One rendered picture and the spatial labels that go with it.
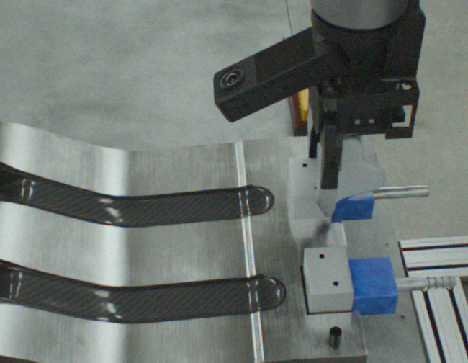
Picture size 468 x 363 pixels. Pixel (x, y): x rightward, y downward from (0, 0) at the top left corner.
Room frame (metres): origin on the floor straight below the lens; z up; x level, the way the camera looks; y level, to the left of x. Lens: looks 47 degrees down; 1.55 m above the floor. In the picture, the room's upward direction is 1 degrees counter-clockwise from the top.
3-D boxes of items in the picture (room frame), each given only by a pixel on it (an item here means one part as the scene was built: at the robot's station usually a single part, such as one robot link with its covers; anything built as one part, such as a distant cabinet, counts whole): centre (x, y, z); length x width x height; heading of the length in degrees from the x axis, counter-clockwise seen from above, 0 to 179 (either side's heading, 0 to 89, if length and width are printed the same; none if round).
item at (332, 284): (0.49, -0.13, 0.89); 0.13 x 0.05 x 0.05; 92
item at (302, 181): (0.59, -0.12, 0.89); 0.13 x 0.05 x 0.05; 93
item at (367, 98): (0.59, -0.11, 1.05); 0.09 x 0.08 x 0.12; 93
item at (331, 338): (0.43, -0.08, 0.90); 0.01 x 0.01 x 0.02; 3
